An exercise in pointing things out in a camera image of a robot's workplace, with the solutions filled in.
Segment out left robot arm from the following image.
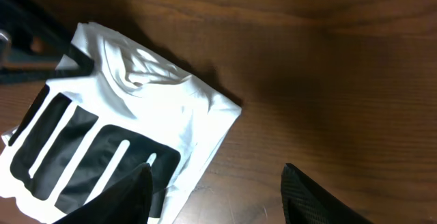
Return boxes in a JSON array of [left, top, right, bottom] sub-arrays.
[[1, 0, 94, 85]]

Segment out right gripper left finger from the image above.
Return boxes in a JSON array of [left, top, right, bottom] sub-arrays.
[[55, 163, 153, 224]]

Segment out white t-shirt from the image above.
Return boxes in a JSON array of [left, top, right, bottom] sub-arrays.
[[1, 23, 241, 223]]

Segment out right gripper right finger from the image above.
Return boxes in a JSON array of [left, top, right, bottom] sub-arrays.
[[281, 163, 370, 224]]

